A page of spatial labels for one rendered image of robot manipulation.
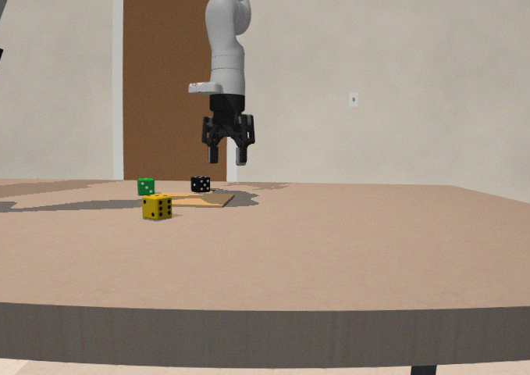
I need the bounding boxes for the yellow die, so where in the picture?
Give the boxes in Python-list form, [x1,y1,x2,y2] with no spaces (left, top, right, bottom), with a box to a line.
[142,194,172,220]

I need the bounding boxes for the green die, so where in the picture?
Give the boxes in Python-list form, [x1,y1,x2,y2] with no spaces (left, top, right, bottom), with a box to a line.
[137,178,155,195]

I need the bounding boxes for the tan square mat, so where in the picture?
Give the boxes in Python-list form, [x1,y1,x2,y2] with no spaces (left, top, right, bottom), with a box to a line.
[160,192,235,208]

